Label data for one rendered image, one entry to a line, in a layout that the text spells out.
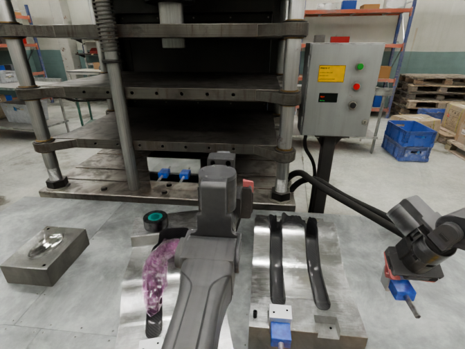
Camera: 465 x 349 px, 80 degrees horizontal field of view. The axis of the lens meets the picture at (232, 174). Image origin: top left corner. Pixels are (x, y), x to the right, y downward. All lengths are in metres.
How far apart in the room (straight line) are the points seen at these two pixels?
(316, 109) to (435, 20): 6.50
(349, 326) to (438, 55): 7.32
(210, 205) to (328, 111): 1.03
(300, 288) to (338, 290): 0.10
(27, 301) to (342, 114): 1.34
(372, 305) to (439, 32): 7.15
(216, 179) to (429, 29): 7.42
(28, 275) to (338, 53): 1.36
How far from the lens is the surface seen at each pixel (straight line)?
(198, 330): 0.29
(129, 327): 0.79
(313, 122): 1.35
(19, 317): 1.02
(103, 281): 1.00
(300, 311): 0.75
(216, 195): 0.38
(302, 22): 1.15
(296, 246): 0.89
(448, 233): 0.61
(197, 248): 0.37
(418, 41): 7.64
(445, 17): 7.80
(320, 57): 1.31
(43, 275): 1.04
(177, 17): 1.57
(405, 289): 0.81
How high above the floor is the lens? 1.47
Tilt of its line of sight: 25 degrees down
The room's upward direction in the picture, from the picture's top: straight up
